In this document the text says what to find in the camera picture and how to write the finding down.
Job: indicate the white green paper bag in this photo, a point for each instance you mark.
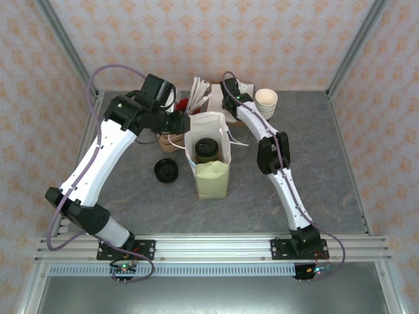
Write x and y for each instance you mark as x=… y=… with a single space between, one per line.
x=212 y=180

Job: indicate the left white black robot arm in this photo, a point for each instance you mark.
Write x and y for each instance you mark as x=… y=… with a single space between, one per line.
x=95 y=163

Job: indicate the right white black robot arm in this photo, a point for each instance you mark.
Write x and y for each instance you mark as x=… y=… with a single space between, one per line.
x=288 y=193

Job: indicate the white wrapped straw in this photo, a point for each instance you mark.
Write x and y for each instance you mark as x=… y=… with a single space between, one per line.
x=200 y=88
x=206 y=98
x=205 y=87
x=195 y=86

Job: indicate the brown cardboard napkin tray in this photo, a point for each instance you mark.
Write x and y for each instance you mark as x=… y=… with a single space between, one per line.
x=233 y=121

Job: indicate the brown pulp carrier stack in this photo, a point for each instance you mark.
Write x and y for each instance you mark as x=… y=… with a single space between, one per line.
x=168 y=145

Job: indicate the cream paper cup stack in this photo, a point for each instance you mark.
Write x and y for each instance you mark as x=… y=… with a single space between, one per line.
x=266 y=98

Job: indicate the left circuit board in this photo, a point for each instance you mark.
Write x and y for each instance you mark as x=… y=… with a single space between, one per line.
x=123 y=269

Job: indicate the circuit board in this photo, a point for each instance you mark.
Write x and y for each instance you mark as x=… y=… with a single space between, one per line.
x=316 y=270
x=123 y=269

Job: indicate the grey metal shelf panel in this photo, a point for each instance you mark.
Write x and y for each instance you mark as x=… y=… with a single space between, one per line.
x=209 y=297

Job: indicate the right circuit board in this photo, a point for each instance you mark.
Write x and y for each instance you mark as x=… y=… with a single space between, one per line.
x=316 y=270

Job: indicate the aluminium frame post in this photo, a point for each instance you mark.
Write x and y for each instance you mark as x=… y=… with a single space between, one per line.
x=357 y=44
x=67 y=44

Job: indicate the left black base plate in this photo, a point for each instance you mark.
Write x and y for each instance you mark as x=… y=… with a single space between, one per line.
x=145 y=248

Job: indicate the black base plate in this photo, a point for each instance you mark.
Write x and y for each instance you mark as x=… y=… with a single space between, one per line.
x=145 y=248
x=281 y=248

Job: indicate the aluminium mounting rail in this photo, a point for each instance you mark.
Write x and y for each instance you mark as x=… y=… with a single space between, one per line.
x=212 y=248

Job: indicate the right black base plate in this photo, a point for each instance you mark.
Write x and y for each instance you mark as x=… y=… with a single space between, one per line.
x=281 y=248

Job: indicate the aluminium frame leg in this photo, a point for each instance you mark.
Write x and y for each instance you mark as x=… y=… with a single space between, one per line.
x=32 y=294
x=390 y=294

